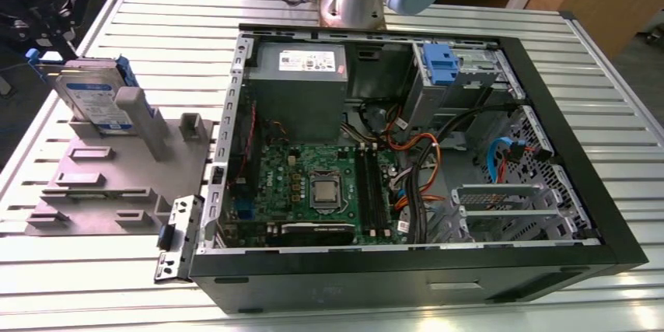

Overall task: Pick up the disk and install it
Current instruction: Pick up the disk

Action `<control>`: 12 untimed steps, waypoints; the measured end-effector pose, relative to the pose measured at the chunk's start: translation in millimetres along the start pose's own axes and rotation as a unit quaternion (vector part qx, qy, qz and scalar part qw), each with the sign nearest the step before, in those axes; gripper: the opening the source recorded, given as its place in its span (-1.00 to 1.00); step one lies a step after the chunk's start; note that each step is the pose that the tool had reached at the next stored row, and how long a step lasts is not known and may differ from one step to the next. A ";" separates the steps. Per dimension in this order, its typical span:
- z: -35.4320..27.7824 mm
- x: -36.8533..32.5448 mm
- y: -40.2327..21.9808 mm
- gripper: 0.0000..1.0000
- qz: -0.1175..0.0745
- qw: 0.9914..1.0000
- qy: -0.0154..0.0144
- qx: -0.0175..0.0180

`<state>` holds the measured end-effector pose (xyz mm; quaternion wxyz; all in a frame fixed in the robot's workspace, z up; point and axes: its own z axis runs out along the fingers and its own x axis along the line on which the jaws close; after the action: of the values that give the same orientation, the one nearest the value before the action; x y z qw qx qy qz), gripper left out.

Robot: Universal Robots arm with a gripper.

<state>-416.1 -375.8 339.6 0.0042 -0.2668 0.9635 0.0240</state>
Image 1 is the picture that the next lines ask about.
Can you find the black graphics card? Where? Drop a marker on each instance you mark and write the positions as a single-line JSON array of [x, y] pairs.
[[316, 233]]

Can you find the silver CPU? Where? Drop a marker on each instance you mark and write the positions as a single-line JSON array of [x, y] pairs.
[[325, 191]]

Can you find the black PC case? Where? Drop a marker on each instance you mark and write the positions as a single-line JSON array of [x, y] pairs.
[[414, 281]]

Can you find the metal drive cage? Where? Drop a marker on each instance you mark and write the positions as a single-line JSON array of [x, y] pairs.
[[474, 71]]

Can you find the blue drive latch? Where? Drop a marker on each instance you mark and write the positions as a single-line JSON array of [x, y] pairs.
[[440, 63]]

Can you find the black RAM slot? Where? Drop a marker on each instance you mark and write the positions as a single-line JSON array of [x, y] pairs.
[[361, 192], [380, 192]]

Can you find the hard disk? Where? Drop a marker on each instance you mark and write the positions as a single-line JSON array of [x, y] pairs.
[[88, 95]]

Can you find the metal disk bay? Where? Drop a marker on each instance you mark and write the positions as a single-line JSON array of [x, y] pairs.
[[497, 194]]

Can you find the green motherboard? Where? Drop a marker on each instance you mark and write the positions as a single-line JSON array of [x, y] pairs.
[[274, 161]]

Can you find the grey parts rack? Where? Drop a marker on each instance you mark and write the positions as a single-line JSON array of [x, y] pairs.
[[129, 168]]

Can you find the grey power supply unit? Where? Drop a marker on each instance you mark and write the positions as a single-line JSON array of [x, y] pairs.
[[294, 110]]

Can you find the metal slot cover bracket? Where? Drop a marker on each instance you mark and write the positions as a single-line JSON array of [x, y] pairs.
[[181, 231]]

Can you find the CPU socket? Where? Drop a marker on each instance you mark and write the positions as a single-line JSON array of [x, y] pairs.
[[316, 207]]

